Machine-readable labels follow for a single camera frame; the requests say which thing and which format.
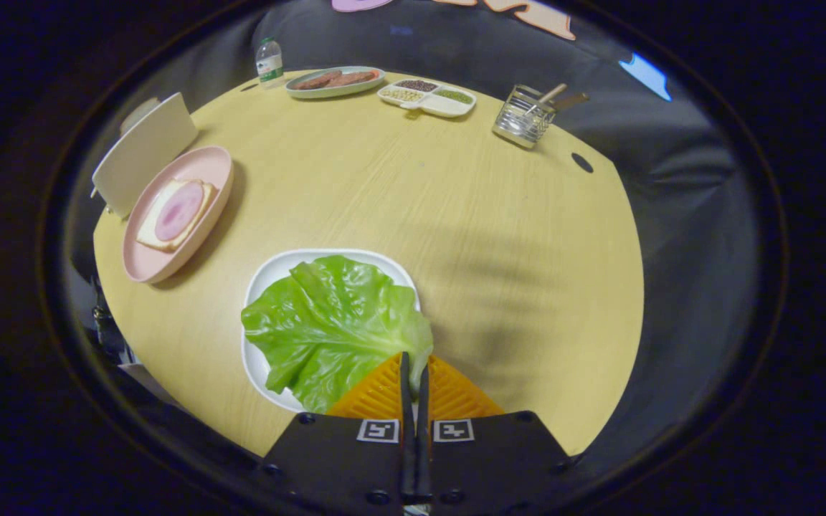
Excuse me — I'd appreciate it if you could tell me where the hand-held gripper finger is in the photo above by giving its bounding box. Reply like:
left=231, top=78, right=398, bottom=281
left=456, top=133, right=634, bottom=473
left=417, top=355, right=573, bottom=516
left=261, top=351, right=414, bottom=516

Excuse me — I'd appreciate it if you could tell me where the green lettuce leaf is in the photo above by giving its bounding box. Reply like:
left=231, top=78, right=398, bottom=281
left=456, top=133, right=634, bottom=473
left=241, top=255, right=434, bottom=414

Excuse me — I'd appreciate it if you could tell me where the white plate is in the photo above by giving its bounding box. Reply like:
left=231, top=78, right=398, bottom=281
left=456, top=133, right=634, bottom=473
left=241, top=248, right=421, bottom=414

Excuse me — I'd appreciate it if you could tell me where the pink ham slice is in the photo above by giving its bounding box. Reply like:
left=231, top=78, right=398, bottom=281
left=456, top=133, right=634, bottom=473
left=154, top=182, right=204, bottom=242

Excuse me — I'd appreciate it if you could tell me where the white divided tray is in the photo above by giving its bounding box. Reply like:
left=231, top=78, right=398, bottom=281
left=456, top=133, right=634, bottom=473
left=377, top=79, right=477, bottom=119

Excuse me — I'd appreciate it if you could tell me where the white bread slice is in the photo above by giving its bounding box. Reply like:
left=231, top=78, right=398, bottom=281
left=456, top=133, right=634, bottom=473
left=136, top=178, right=219, bottom=253

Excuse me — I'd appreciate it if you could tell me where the pink plate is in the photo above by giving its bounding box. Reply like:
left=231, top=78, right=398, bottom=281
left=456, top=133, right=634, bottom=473
left=122, top=145, right=234, bottom=285

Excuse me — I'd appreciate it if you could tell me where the pale green plate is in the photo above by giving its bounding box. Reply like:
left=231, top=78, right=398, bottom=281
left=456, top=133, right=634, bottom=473
left=285, top=66, right=386, bottom=100

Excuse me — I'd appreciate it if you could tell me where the brown meat patty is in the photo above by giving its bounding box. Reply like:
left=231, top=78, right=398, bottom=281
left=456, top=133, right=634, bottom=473
left=327, top=70, right=376, bottom=88
left=295, top=70, right=342, bottom=91

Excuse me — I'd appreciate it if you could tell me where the black backdrop cloth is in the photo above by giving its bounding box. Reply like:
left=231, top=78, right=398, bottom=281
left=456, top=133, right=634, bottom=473
left=62, top=0, right=765, bottom=474

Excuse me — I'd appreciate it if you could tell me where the white toaster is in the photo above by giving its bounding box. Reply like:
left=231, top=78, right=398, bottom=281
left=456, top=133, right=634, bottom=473
left=90, top=92, right=199, bottom=219

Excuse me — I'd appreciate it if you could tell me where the clear plastic water bottle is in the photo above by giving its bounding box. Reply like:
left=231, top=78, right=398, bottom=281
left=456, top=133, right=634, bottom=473
left=255, top=37, right=285, bottom=88

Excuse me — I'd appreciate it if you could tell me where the metal wire utensil holder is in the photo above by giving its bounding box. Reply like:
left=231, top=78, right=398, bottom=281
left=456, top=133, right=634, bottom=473
left=492, top=85, right=557, bottom=150

